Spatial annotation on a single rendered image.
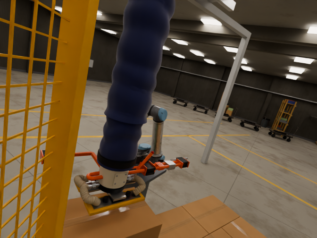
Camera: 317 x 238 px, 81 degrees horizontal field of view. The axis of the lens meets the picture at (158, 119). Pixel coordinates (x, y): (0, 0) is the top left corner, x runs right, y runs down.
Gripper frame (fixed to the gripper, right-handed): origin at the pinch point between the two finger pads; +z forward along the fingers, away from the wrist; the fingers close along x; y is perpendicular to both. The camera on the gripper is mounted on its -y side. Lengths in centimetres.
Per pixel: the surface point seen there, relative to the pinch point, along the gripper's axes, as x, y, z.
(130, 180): -6.5, 15.3, 3.5
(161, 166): 1.0, -7.3, 4.7
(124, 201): -11.0, 24.5, 14.5
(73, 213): -29, 44, -6
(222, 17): 190, -221, -151
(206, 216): -70, -94, 7
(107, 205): -10.7, 34.9, 14.5
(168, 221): -70, -48, -5
